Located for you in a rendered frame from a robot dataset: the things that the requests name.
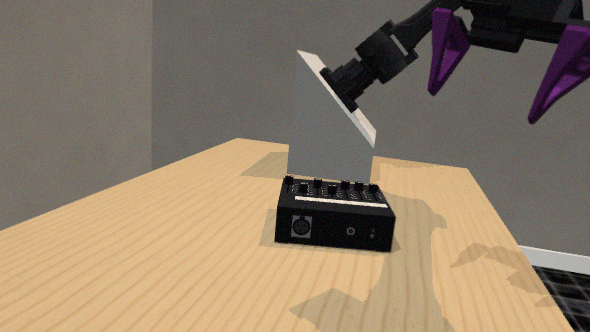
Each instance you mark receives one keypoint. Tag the black lighting desk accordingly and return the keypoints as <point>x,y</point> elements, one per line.
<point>332,214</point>

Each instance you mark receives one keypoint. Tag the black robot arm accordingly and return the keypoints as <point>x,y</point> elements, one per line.
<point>349,83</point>

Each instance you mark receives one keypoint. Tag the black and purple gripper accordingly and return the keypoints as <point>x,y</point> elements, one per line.
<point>491,28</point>

